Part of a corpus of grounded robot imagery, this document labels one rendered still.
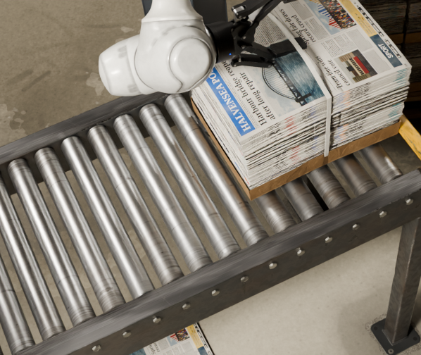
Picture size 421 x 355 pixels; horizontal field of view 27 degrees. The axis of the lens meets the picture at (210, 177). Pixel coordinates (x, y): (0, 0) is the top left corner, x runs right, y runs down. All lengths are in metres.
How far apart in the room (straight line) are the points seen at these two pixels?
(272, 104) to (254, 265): 0.33
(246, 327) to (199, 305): 0.81
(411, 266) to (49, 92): 1.56
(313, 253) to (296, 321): 0.77
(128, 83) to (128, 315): 0.47
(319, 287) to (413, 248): 0.61
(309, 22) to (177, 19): 0.48
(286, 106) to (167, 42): 0.39
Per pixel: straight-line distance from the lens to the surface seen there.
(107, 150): 1.99
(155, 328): 1.81
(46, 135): 2.05
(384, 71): 1.78
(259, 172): 1.80
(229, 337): 2.60
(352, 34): 1.84
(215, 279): 1.78
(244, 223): 1.84
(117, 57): 1.57
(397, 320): 2.46
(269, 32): 1.85
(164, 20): 1.44
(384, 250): 2.74
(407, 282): 2.27
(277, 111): 1.71
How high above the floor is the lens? 2.36
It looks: 55 degrees down
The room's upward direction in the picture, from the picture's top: 8 degrees counter-clockwise
